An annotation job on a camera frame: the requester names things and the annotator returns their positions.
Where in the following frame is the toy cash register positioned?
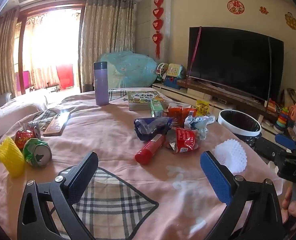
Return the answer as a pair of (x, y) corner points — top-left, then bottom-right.
(163, 63), (185, 89)

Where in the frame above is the purple thermos bottle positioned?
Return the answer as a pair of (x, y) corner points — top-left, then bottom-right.
(94, 61), (109, 106)

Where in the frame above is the left beige curtain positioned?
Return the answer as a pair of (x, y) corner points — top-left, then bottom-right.
(0, 8), (19, 95)

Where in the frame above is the yellow snack wrapper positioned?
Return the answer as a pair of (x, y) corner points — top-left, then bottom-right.
(196, 100), (210, 116)

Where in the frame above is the person's right hand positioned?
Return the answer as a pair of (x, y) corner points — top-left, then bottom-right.
(281, 187), (296, 224)

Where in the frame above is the round red wall sticker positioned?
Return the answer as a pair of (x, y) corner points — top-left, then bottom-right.
(227, 0), (245, 15)

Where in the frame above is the pink tablecloth with plaid patches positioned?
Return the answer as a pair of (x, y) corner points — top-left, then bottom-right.
(0, 89), (283, 240)

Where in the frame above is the small red wall sticker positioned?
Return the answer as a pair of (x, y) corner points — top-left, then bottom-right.
(259, 7), (269, 15)

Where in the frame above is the blue floral bundle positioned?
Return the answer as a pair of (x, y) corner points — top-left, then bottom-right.
(99, 51), (157, 89)

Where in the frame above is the red foil snack bag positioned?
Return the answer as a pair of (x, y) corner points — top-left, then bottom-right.
(166, 127), (199, 154)

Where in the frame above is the stack of children's books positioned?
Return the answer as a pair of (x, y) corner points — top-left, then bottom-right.
(127, 90), (165, 111)

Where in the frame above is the crushed red can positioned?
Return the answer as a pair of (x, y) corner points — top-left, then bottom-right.
(15, 126), (41, 151)

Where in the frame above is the beige curtain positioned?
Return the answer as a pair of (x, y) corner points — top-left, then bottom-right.
(0, 8), (19, 95)
(80, 0), (137, 92)

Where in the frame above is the yellow wall sticker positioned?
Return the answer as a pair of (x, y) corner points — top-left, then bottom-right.
(285, 12), (296, 30)

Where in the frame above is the yellow foam fruit net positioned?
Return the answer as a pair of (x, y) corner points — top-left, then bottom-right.
(0, 137), (25, 178)

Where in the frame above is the rainbow stacking ring toy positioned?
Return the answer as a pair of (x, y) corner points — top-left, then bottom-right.
(274, 107), (289, 134)

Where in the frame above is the blue plastic snack bag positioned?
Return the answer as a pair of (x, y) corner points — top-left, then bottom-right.
(134, 116), (172, 142)

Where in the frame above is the right beige curtain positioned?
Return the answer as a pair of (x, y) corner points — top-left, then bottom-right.
(80, 0), (137, 92)

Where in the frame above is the red chair on balcony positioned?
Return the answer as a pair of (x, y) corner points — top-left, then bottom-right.
(56, 64), (74, 89)

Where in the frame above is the green drink carton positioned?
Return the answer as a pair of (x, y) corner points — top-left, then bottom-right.
(151, 100), (164, 118)

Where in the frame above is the black flat television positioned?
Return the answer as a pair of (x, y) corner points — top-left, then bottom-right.
(187, 27), (284, 100)

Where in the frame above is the pink candy package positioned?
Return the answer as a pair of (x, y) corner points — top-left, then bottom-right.
(134, 134), (165, 165)

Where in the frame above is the red heart hanging decoration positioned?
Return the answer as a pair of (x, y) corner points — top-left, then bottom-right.
(152, 0), (164, 59)

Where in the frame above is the crushed green can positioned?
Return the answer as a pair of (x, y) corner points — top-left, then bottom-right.
(23, 138), (52, 168)

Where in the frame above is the white 1928 milk carton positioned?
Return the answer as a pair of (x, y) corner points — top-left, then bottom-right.
(168, 102), (191, 109)

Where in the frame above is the white blue paper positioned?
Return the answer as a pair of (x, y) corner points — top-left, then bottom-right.
(184, 115), (216, 140)

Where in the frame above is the white trash bin black liner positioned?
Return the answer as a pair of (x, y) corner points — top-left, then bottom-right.
(217, 109), (262, 149)

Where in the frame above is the wooden phone case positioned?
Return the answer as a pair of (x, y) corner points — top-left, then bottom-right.
(43, 112), (70, 137)

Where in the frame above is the orange snack wrapper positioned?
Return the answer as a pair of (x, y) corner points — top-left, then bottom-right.
(166, 107), (197, 127)

